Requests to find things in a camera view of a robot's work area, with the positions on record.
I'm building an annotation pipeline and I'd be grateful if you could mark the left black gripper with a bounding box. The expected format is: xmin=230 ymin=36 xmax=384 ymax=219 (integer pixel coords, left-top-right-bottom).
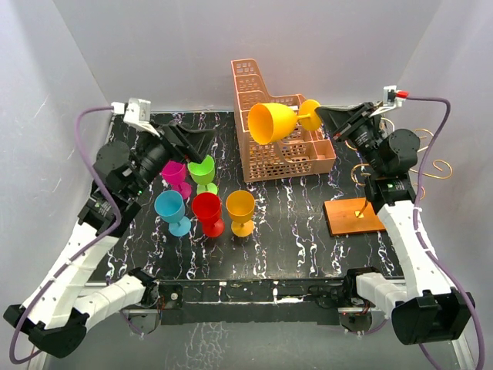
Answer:
xmin=129 ymin=120 xmax=217 ymax=197

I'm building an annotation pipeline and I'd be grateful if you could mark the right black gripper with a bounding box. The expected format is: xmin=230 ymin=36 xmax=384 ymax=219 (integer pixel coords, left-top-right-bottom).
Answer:
xmin=315 ymin=103 xmax=385 ymax=174

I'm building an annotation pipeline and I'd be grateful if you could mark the green plastic wine glass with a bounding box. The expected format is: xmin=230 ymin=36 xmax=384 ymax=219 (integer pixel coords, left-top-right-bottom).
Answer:
xmin=187 ymin=155 xmax=218 ymax=195

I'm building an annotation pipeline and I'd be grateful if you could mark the magenta plastic wine glass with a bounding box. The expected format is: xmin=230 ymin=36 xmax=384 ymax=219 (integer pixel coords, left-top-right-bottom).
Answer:
xmin=161 ymin=160 xmax=192 ymax=200

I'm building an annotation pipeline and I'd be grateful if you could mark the red plastic wine glass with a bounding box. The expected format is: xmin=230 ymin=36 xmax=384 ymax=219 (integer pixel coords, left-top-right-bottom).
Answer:
xmin=192 ymin=192 xmax=225 ymax=237

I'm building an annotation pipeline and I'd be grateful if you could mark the yellow plastic wine glass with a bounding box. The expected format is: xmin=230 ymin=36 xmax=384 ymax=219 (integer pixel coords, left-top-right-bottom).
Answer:
xmin=247 ymin=99 xmax=322 ymax=145

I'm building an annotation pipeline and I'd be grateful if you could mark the blue plastic wine glass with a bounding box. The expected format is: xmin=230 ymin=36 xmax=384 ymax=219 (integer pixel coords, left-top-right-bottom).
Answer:
xmin=154 ymin=190 xmax=191 ymax=237

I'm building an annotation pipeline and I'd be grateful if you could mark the orange yellow wine glass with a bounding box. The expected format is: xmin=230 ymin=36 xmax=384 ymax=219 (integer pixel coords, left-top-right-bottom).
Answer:
xmin=226 ymin=190 xmax=255 ymax=237

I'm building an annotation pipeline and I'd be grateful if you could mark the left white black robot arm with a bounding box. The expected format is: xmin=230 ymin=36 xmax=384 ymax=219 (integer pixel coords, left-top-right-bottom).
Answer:
xmin=3 ymin=123 xmax=216 ymax=358

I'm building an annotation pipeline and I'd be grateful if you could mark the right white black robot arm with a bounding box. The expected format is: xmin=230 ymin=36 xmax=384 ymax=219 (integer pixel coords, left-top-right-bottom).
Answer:
xmin=315 ymin=103 xmax=473 ymax=345

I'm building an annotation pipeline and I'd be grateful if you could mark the peach plastic file organizer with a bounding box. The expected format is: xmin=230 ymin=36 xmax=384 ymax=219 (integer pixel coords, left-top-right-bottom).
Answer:
xmin=231 ymin=59 xmax=337 ymax=183

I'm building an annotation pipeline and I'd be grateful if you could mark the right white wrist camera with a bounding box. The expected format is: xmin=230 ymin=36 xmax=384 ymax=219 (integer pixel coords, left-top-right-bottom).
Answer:
xmin=371 ymin=85 xmax=409 ymax=117

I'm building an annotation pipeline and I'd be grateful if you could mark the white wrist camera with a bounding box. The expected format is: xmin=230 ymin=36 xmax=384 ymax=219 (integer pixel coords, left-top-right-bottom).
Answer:
xmin=111 ymin=98 xmax=160 ymax=137
xmin=371 ymin=85 xmax=409 ymax=117

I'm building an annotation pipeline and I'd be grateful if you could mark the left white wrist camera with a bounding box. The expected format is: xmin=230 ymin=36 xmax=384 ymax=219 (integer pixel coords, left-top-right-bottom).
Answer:
xmin=111 ymin=98 xmax=160 ymax=137

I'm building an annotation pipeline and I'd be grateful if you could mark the gold wire wooden glass rack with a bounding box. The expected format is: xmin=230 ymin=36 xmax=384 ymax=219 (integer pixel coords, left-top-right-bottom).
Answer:
xmin=324 ymin=117 xmax=453 ymax=236

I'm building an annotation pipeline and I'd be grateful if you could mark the black front mounting rail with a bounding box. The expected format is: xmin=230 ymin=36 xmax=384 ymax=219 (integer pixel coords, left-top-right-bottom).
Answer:
xmin=156 ymin=278 xmax=349 ymax=325

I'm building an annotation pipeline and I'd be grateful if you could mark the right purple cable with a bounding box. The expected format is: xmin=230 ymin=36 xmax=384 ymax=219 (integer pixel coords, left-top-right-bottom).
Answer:
xmin=406 ymin=95 xmax=487 ymax=370

